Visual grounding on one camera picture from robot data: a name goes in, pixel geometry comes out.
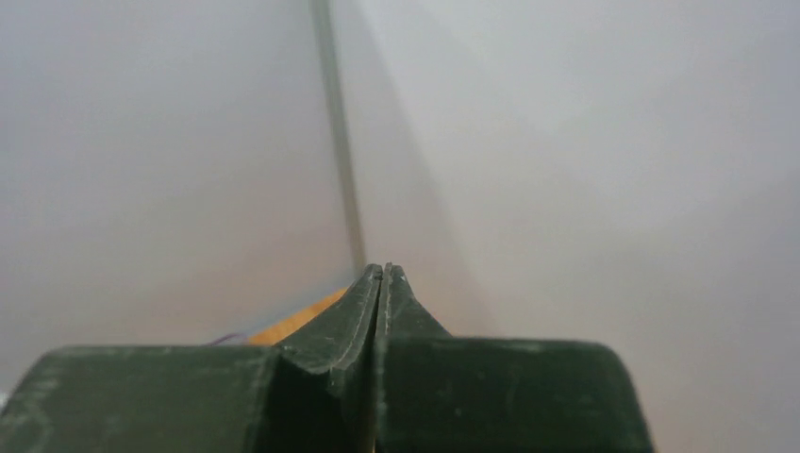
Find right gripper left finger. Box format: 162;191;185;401
1;264;383;452

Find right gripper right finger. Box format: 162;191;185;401
374;263;656;452

